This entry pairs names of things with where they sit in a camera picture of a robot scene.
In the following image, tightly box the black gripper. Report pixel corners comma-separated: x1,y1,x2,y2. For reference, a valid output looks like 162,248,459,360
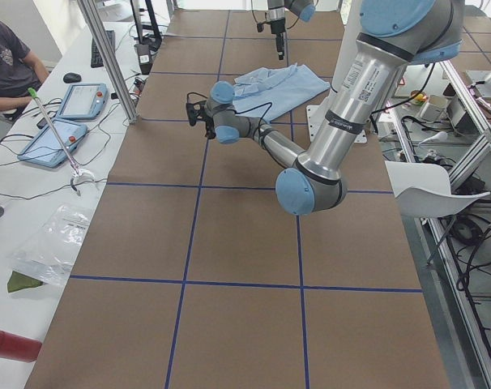
269,18,285,60
192,100,216,139

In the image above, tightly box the light blue button-up shirt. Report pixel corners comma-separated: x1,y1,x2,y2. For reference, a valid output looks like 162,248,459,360
233,63,330,122

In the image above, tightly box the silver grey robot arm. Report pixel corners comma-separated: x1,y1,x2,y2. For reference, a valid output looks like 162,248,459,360
257,0,316,60
187,1,464,216

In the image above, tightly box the black keyboard edge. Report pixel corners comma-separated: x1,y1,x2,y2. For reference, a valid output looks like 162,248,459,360
90,29,117,69

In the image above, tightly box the grey teach pendant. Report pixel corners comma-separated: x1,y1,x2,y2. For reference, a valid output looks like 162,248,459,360
17,118,88,168
56,83,108,121

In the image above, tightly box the black computer mouse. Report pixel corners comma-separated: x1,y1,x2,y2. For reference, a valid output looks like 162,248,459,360
62,72,82,83

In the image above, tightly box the reacher grabber tool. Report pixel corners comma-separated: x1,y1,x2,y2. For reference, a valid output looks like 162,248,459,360
28,88,96,197

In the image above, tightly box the white mug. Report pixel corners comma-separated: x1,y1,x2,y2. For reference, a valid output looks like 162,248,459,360
418,95,450,122

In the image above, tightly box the seated person in grey shirt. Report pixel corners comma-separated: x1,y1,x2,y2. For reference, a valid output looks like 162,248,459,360
0,21,49,113

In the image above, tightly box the clear plastic bag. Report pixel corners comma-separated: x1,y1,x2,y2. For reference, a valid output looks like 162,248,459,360
10,204,94,287

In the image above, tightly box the white plastic chair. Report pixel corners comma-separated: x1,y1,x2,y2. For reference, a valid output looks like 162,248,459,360
385,160,490,218

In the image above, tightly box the green cloth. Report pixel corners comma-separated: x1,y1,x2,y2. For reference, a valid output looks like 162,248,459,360
6,271,44,293

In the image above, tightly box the dark red cylinder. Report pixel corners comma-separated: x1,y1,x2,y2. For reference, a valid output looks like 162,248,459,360
0,330,42,362

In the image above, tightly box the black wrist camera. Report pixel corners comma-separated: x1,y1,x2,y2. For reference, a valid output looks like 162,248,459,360
186,102,199,126

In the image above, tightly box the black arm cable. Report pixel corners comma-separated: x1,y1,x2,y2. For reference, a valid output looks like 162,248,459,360
186,92,275,135

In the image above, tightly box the floor cable bundle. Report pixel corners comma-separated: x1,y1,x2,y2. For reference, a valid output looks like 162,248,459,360
439,214,491,293

